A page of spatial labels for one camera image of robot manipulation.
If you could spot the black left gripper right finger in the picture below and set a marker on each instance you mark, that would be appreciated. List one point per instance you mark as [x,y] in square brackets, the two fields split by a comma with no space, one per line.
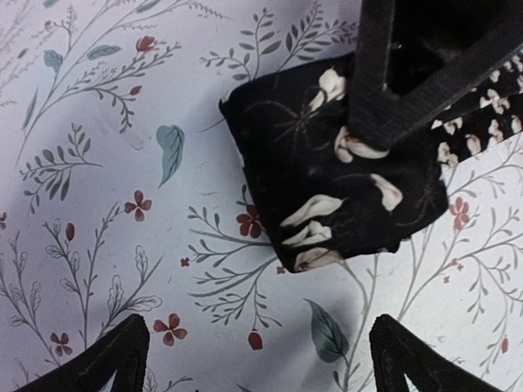
[399,356]

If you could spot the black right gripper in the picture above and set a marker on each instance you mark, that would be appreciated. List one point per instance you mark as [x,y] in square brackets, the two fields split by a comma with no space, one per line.
[415,58]

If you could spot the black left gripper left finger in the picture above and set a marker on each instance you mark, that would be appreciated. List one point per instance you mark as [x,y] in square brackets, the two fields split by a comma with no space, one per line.
[120,355]

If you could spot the black floral tie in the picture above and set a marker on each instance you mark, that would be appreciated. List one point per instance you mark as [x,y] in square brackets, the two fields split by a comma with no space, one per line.
[323,195]

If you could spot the floral tablecloth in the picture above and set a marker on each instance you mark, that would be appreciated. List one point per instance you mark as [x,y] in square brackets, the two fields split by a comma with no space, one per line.
[121,192]

